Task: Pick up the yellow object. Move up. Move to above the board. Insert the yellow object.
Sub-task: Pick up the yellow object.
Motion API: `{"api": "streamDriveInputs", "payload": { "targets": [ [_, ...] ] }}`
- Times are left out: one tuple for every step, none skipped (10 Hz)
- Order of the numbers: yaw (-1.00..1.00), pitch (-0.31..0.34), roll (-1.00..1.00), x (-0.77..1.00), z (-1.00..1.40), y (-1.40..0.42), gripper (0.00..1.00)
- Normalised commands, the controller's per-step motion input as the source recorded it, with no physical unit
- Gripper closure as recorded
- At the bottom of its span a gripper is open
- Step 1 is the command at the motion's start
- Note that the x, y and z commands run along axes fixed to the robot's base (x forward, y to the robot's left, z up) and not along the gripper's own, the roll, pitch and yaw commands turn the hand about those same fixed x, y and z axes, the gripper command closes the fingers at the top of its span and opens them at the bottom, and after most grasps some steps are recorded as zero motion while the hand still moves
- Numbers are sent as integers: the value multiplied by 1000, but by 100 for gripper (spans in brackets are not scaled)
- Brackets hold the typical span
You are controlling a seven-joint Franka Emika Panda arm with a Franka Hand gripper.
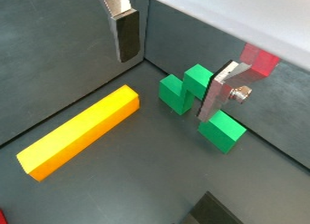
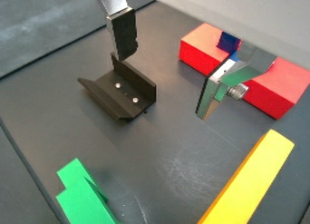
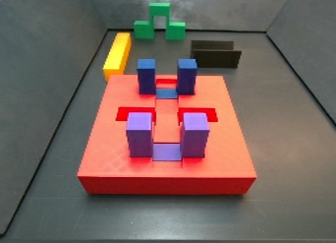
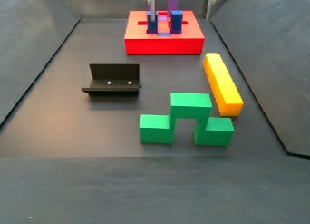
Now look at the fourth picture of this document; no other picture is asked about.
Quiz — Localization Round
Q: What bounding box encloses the purple rear post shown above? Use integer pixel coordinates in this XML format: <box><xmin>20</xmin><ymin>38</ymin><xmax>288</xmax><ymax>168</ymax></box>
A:
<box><xmin>167</xmin><ymin>0</ymin><xmax>178</xmax><ymax>12</ymax></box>

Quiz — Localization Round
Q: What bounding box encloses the blue post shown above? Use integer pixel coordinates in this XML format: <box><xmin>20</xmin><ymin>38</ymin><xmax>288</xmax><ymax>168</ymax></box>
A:
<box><xmin>171</xmin><ymin>10</ymin><xmax>183</xmax><ymax>34</ymax></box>
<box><xmin>147</xmin><ymin>11</ymin><xmax>158</xmax><ymax>34</ymax></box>

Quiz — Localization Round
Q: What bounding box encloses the blue right front post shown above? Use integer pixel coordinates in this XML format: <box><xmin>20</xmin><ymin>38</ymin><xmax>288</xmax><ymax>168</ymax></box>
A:
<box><xmin>171</xmin><ymin>10</ymin><xmax>183</xmax><ymax>34</ymax></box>

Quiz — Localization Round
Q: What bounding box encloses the green stepped block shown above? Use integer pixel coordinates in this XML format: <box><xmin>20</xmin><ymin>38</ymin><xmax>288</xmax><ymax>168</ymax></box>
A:
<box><xmin>139</xmin><ymin>93</ymin><xmax>236</xmax><ymax>146</ymax></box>

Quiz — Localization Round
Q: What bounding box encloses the yellow long block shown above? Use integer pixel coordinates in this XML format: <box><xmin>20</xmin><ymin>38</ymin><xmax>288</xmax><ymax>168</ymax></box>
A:
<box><xmin>203</xmin><ymin>53</ymin><xmax>244</xmax><ymax>117</ymax></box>

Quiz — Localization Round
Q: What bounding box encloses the aluminium frame profile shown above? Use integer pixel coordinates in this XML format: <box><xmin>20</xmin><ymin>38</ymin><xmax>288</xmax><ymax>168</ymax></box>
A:
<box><xmin>205</xmin><ymin>0</ymin><xmax>220</xmax><ymax>18</ymax></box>

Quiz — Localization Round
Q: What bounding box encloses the black angled bracket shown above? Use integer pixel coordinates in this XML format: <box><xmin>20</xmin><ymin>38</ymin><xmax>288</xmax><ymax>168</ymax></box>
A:
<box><xmin>82</xmin><ymin>63</ymin><xmax>141</xmax><ymax>95</ymax></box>

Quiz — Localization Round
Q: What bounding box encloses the red slotted board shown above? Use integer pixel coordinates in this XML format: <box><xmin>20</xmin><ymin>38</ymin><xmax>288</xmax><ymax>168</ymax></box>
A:
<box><xmin>123</xmin><ymin>11</ymin><xmax>205</xmax><ymax>55</ymax></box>

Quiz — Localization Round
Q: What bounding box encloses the blue left front post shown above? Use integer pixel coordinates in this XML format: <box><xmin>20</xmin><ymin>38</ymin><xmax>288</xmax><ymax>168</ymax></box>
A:
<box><xmin>147</xmin><ymin>11</ymin><xmax>158</xmax><ymax>34</ymax></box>

